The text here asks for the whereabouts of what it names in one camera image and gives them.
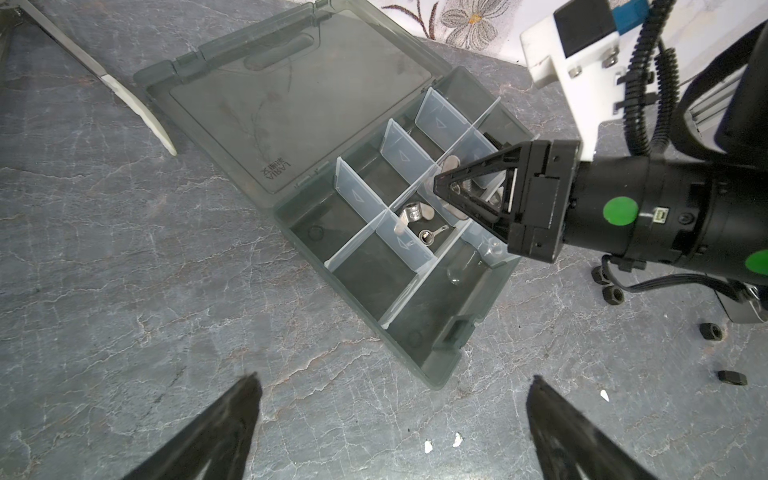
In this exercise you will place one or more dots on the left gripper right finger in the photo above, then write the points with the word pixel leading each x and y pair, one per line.
pixel 568 445

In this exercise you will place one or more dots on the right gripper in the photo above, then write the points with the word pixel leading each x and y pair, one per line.
pixel 637 209

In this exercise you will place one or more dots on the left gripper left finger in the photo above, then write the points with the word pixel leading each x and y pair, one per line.
pixel 216 444

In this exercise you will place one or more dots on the silver wing nut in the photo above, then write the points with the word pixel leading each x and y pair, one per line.
pixel 412 213
pixel 428 236
pixel 450 166

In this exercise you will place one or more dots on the black hex nut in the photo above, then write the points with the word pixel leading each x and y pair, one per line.
pixel 732 377
pixel 599 276
pixel 711 331
pixel 613 295

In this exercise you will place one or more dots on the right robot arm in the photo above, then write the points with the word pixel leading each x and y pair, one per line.
pixel 719 119

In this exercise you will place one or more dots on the green compartment organizer box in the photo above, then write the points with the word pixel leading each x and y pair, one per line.
pixel 331 117

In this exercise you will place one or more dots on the small tray with tools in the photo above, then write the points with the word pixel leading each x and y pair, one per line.
pixel 751 307

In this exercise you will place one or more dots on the metal kitchen tongs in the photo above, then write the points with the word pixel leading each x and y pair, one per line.
pixel 26 8

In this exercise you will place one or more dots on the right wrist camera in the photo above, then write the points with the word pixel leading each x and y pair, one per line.
pixel 579 46

